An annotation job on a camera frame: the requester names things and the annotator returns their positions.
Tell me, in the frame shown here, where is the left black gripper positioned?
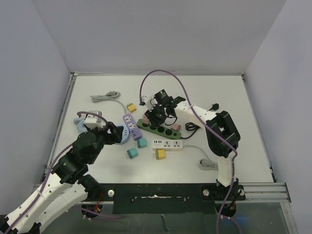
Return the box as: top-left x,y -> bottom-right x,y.
88,121 -> 123,164

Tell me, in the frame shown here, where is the pink plug adapter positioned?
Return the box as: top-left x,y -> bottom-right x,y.
142,114 -> 150,125
171,123 -> 182,132

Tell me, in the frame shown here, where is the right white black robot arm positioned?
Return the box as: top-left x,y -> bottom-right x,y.
139,90 -> 241,199

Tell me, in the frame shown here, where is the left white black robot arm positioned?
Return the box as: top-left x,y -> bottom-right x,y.
0,122 -> 123,234

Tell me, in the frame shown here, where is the teal plug adapter lower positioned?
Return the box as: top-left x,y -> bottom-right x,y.
126,148 -> 138,159

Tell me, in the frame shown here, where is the teal plug adapter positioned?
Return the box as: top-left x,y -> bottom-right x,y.
126,148 -> 138,159
136,138 -> 147,148

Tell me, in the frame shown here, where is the teal plug adapter upper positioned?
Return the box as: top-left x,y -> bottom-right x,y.
136,138 -> 147,148

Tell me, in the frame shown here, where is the yellow plug adapter upper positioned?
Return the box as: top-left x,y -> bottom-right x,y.
126,103 -> 137,113

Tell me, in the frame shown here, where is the yellow plug adapter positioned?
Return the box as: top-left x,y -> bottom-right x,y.
153,149 -> 166,160
126,103 -> 137,113

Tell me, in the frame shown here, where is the yellow plug adapter lower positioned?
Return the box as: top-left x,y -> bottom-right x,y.
153,149 -> 166,160

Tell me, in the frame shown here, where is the green power strip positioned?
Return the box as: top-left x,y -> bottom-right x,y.
137,119 -> 181,140

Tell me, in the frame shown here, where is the round blue power strip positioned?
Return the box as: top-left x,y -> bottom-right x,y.
117,124 -> 130,145

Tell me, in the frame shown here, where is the purple power strip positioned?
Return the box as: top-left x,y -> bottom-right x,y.
123,114 -> 142,140

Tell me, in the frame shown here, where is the white power strip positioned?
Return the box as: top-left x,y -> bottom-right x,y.
152,139 -> 183,151

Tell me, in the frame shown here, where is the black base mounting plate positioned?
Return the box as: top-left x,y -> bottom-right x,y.
82,183 -> 246,215

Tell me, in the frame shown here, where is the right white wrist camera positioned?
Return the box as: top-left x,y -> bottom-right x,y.
139,96 -> 155,109

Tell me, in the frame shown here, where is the black power cord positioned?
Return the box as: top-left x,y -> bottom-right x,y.
181,103 -> 220,139

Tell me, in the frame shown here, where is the light blue coiled cord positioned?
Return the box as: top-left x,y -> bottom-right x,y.
73,117 -> 88,134

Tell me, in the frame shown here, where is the grey cord of purple strip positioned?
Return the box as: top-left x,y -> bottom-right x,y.
90,91 -> 128,115

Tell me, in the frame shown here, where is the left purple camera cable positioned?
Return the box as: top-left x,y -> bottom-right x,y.
4,111 -> 108,232

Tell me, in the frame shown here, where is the purple camera cable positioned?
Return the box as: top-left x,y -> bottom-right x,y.
4,111 -> 108,232
138,70 -> 243,234

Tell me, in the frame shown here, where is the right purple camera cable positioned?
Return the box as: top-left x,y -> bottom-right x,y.
138,70 -> 243,234

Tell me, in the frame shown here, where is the aluminium rail frame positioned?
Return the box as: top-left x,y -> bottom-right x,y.
50,73 -> 290,202

